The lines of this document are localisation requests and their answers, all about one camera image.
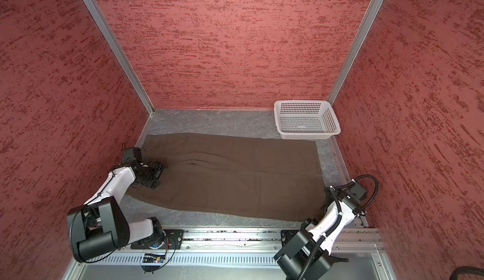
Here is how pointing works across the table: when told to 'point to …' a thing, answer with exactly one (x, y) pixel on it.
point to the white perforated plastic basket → (305, 119)
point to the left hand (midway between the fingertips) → (166, 175)
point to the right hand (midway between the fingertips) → (323, 202)
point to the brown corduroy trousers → (263, 176)
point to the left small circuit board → (151, 258)
